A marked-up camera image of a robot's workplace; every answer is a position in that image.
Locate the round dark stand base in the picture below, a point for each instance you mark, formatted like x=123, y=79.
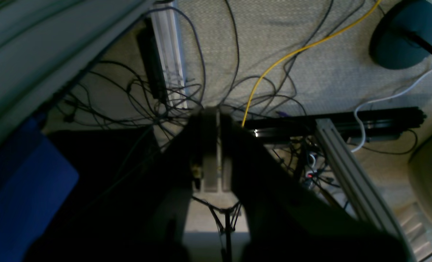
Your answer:
x=403, y=37

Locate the black power strip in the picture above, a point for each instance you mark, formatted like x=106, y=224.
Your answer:
x=148, y=48

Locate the silver aluminium floor rail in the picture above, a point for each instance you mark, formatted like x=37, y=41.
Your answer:
x=168, y=39

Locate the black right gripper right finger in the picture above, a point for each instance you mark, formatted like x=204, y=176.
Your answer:
x=287, y=221

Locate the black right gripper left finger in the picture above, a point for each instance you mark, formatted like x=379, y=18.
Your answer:
x=142, y=217

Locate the silver aluminium frame leg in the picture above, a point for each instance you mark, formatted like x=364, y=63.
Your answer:
x=363, y=195

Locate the blue mat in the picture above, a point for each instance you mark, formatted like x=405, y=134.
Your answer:
x=35, y=180

